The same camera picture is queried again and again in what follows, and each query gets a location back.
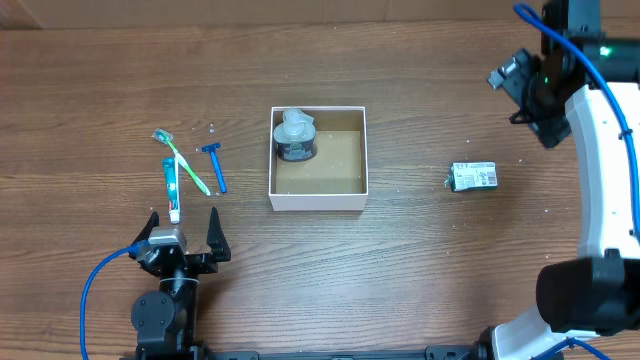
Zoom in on green white toothbrush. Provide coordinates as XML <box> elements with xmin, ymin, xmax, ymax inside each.
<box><xmin>152</xmin><ymin>128</ymin><xmax>211</xmax><ymax>196</ymax></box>

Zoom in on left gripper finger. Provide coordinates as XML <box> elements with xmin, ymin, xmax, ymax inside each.
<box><xmin>206</xmin><ymin>207</ymin><xmax>231</xmax><ymax>262</ymax></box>
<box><xmin>128</xmin><ymin>211</ymin><xmax>159</xmax><ymax>259</ymax></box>

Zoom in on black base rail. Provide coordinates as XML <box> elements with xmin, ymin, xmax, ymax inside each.
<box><xmin>121</xmin><ymin>344</ymin><xmax>493</xmax><ymax>360</ymax></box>

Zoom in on white open cardboard box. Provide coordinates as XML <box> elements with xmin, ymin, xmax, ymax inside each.
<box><xmin>268</xmin><ymin>106</ymin><xmax>369</xmax><ymax>211</ymax></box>

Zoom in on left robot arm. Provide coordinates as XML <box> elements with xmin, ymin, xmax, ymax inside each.
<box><xmin>129</xmin><ymin>208</ymin><xmax>231</xmax><ymax>359</ymax></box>

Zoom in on blue disposable razor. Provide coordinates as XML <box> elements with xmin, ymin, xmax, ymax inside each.
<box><xmin>201</xmin><ymin>142</ymin><xmax>227</xmax><ymax>194</ymax></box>

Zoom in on green toothpaste tube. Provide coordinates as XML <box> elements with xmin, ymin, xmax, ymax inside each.
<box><xmin>162</xmin><ymin>157</ymin><xmax>181</xmax><ymax>224</ymax></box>

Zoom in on clear pump soap bottle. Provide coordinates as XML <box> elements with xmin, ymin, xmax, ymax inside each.
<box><xmin>273</xmin><ymin>108</ymin><xmax>316</xmax><ymax>162</ymax></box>

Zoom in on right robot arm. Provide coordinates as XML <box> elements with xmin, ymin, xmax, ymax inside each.
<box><xmin>476</xmin><ymin>1</ymin><xmax>639</xmax><ymax>359</ymax></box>

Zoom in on green white soap bar packet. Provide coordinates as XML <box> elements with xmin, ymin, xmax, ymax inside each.
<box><xmin>444</xmin><ymin>162</ymin><xmax>498</xmax><ymax>192</ymax></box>

